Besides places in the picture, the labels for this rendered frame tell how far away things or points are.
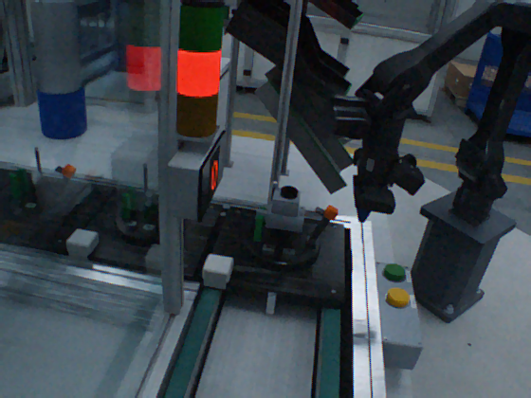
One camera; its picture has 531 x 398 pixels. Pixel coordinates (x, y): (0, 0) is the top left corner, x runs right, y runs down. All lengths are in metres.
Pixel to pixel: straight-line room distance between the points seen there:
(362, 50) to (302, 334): 4.15
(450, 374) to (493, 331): 0.17
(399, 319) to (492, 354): 0.24
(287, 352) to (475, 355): 0.38
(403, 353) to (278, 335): 0.20
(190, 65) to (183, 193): 0.14
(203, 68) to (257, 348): 0.44
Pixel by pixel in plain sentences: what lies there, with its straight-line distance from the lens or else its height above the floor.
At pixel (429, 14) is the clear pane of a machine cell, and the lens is 4.77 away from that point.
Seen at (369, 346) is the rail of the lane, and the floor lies 0.95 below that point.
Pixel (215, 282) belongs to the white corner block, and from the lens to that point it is 0.77.
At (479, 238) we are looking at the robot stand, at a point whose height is 1.06.
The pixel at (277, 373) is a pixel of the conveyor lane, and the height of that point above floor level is 0.92.
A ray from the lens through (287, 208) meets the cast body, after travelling 0.78.
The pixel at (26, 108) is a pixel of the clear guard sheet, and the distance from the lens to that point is 0.29.
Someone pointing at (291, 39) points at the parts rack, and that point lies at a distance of 0.90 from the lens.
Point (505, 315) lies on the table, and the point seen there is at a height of 0.86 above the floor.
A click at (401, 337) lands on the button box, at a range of 0.75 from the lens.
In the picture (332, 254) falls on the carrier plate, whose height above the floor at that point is 0.97.
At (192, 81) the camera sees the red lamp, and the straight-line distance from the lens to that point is 0.51.
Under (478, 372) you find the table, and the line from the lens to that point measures 0.91.
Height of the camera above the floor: 1.47
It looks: 30 degrees down
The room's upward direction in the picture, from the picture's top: 7 degrees clockwise
